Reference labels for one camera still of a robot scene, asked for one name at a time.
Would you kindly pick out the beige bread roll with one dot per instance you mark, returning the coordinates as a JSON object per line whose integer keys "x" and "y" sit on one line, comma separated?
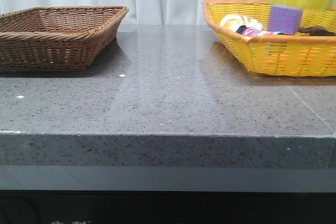
{"x": 234, "y": 21}

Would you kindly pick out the pink black small package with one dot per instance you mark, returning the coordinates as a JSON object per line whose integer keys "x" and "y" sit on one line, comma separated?
{"x": 248, "y": 31}

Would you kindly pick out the yellow woven basket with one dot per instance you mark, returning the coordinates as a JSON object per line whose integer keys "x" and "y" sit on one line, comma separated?
{"x": 276, "y": 55}

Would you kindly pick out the brown wicker basket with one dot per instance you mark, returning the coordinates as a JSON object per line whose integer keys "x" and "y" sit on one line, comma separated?
{"x": 58, "y": 38}

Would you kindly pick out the purple foam block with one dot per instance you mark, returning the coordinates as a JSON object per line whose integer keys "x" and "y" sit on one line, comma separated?
{"x": 284, "y": 19}

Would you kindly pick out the brown object in basket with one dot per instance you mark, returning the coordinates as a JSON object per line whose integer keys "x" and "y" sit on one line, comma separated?
{"x": 316, "y": 31}

